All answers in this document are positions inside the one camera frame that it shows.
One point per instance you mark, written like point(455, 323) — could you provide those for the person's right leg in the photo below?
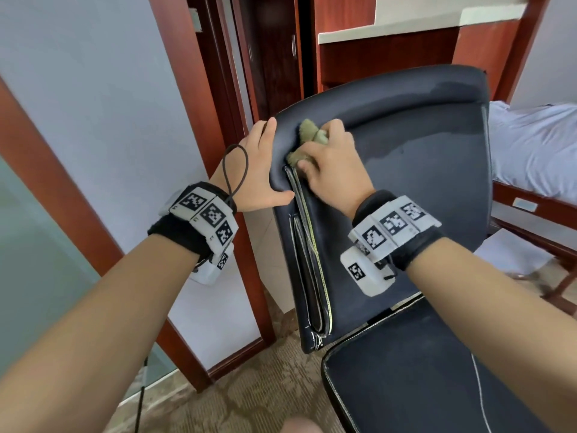
point(302, 425)

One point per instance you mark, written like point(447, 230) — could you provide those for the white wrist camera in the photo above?
point(214, 266)
point(362, 270)

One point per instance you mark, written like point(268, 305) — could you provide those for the white marker right wristband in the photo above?
point(392, 225)

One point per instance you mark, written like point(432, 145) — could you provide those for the person's left hand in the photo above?
point(252, 176)

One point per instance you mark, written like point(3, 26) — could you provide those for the person's right hand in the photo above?
point(338, 176)

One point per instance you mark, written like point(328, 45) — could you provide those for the frosted glass panel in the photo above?
point(45, 293)

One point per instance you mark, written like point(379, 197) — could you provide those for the person's right forearm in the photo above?
point(505, 329)

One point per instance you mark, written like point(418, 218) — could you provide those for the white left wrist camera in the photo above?
point(214, 266)

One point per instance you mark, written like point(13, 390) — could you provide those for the white marker wristband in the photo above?
point(392, 225)
point(203, 216)

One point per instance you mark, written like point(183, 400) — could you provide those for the black leather chair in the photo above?
point(415, 176)

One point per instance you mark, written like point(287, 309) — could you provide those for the white pillow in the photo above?
point(541, 148)

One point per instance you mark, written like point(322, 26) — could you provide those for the green cleaning cloth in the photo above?
point(306, 135)

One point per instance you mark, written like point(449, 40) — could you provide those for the wooden luggage rack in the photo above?
point(541, 207)

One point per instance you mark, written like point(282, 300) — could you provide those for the person's left forearm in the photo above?
point(90, 347)

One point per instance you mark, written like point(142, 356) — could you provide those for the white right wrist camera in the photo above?
point(362, 270)

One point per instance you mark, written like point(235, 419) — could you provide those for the white marker left wristband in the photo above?
point(203, 216)

